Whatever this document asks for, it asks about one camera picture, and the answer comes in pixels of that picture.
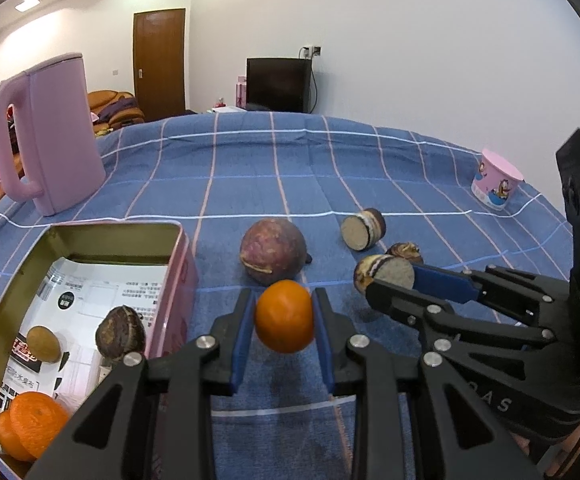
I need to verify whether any brown bun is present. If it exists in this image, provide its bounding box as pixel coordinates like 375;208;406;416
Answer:
94;305;147;361

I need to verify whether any black television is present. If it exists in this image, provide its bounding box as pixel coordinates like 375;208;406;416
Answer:
246;57;313;113

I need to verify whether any brown wooden door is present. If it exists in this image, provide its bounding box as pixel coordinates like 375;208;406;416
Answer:
133;8;187;121

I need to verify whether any blue plaid tablecloth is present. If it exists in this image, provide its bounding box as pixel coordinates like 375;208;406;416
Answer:
0;112;578;480

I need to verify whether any brown longan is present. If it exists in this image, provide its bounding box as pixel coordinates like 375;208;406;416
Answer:
26;325;63;364

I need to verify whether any pink tin box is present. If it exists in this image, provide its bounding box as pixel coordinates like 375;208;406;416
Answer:
0;220;201;480

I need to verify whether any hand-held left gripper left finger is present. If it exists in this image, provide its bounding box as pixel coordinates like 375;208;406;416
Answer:
24;287;255;480

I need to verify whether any purple passion fruit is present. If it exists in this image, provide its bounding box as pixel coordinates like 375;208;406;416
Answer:
240;217;313;287

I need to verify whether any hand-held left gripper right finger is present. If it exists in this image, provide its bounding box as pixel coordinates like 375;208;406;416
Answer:
312;287;543;480

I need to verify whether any pink cartoon mug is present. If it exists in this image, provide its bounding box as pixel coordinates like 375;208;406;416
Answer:
471;148;525;211

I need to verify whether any purple blanket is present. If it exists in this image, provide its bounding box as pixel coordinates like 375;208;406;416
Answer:
97;100;143;123

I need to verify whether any small brown leather sofa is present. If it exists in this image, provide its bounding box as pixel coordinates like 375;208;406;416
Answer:
87;90;147;133

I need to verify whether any black power cable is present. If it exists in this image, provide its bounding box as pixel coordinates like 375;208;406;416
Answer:
299;47;319;113

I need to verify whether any large orange mandarin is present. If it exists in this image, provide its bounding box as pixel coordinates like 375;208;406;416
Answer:
10;391;73;461

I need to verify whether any dark sugarcane piece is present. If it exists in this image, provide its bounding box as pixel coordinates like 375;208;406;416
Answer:
340;207;386;252
353;254;415;295

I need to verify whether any pink electric kettle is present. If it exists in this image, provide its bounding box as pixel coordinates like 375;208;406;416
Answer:
0;52;107;217

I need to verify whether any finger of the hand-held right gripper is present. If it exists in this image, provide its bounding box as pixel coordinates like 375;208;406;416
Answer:
366;280;558;361
411;263;573;333

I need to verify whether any dark brown water chestnut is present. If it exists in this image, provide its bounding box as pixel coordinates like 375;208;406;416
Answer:
386;242;424;265

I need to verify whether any white printed leaflet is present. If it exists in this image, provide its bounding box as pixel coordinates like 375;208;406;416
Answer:
0;257;171;461

